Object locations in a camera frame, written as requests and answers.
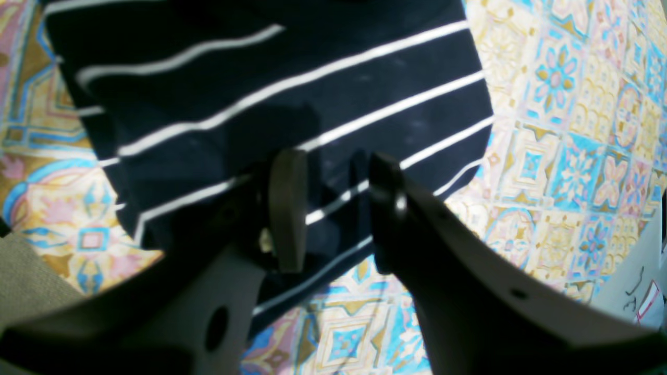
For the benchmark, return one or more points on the navy white striped T-shirt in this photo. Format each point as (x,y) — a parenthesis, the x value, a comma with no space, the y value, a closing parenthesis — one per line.
(181,98)

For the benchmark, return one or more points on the patterned tablecloth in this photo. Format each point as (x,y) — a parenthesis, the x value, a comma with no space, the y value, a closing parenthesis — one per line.
(570,188)

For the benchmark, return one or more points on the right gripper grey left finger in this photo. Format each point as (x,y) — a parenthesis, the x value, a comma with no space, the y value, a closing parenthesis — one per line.
(191,312)

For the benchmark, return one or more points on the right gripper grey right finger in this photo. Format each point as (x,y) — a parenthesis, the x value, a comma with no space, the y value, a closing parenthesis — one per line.
(479,314)

